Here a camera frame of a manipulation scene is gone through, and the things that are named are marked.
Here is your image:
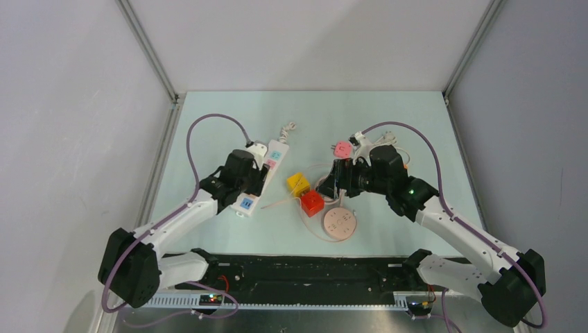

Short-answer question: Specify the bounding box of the white bundled cable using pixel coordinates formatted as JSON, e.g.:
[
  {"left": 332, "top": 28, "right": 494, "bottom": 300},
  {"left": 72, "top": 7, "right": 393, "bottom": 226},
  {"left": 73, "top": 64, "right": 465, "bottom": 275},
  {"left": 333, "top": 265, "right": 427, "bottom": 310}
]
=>
[{"left": 374, "top": 131, "right": 398, "bottom": 149}]

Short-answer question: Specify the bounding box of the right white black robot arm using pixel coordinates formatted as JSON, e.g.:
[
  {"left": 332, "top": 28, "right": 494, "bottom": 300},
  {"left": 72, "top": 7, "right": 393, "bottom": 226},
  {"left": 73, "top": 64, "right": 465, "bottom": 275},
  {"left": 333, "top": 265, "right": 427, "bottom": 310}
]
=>
[{"left": 317, "top": 146, "right": 546, "bottom": 327}]

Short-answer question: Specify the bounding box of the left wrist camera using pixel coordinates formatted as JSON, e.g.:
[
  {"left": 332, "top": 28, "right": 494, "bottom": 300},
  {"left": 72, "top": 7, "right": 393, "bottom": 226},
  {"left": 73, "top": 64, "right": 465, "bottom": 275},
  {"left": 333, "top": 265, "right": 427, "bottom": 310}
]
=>
[{"left": 245, "top": 142, "right": 268, "bottom": 164}]

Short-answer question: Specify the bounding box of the pink coiled cable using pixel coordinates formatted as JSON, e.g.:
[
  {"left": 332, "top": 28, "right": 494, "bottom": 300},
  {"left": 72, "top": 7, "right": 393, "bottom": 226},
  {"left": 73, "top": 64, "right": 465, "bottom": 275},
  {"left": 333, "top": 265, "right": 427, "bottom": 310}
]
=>
[{"left": 261, "top": 164, "right": 358, "bottom": 244}]

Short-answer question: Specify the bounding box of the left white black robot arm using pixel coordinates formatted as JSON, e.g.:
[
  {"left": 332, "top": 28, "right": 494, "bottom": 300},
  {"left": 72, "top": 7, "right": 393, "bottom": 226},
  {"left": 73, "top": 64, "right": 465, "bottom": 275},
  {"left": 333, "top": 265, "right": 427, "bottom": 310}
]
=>
[{"left": 98, "top": 144, "right": 270, "bottom": 313}]

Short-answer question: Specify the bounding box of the light green table mat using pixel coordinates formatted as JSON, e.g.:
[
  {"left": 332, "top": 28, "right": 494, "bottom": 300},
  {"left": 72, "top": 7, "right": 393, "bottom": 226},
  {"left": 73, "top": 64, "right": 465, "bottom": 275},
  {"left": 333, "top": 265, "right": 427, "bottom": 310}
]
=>
[{"left": 152, "top": 92, "right": 481, "bottom": 257}]

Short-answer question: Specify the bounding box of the pink round power strip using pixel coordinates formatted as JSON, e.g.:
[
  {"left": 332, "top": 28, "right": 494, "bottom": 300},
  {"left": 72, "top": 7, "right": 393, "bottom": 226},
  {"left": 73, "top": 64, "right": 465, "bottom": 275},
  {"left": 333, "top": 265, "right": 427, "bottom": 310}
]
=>
[{"left": 322, "top": 207, "right": 358, "bottom": 241}]

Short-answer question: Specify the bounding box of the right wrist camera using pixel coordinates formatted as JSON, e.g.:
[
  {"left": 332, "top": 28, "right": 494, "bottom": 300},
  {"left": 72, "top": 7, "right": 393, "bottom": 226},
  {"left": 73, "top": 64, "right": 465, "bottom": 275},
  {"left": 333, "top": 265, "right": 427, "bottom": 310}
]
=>
[{"left": 348, "top": 131, "right": 374, "bottom": 160}]

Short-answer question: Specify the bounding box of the white multicolour power strip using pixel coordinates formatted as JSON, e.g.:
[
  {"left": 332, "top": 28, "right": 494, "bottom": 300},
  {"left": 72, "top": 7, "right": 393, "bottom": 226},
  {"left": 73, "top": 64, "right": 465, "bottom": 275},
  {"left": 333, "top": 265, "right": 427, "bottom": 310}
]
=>
[{"left": 231, "top": 121, "right": 297, "bottom": 218}]

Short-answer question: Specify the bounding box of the red cube socket adapter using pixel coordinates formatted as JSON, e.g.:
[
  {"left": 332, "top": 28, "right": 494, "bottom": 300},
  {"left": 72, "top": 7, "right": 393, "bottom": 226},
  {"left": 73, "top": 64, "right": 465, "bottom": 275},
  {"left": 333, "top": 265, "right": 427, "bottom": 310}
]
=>
[{"left": 300, "top": 189, "right": 325, "bottom": 218}]

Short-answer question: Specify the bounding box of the pink square plug adapter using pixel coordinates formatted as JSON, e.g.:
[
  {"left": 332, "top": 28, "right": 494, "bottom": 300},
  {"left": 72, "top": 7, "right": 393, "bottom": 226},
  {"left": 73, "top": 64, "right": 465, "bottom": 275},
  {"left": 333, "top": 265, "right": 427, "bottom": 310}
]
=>
[{"left": 331, "top": 141, "right": 354, "bottom": 159}]

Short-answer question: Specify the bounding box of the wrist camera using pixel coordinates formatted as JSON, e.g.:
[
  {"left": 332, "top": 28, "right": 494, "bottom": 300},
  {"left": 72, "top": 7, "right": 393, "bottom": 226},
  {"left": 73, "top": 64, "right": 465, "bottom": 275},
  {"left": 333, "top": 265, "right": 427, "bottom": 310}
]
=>
[
  {"left": 245, "top": 142, "right": 268, "bottom": 164},
  {"left": 348, "top": 131, "right": 374, "bottom": 160}
]

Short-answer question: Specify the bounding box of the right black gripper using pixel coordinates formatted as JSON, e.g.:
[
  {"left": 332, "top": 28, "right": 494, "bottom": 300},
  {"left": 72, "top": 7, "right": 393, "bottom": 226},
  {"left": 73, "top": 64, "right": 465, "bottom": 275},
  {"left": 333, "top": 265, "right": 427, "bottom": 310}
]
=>
[{"left": 315, "top": 156, "right": 390, "bottom": 200}]

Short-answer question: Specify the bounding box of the yellow cube socket adapter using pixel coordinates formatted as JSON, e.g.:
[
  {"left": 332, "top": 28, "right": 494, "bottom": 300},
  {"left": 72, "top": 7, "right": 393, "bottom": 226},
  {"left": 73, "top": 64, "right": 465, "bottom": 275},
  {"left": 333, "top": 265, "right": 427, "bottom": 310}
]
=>
[{"left": 286, "top": 172, "right": 311, "bottom": 198}]

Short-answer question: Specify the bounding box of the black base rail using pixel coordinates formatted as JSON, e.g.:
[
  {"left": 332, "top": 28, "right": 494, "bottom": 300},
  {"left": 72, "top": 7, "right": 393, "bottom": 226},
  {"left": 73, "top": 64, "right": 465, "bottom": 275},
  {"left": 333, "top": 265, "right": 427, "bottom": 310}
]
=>
[{"left": 160, "top": 250, "right": 460, "bottom": 308}]

